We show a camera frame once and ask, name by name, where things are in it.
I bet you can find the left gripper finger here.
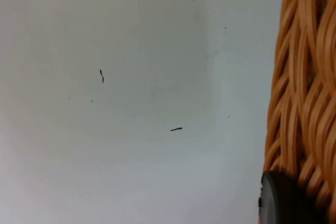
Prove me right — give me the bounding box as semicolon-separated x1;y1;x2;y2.
258;170;320;224

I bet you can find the pale brown wicker basket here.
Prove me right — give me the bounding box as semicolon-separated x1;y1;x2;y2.
262;0;336;224

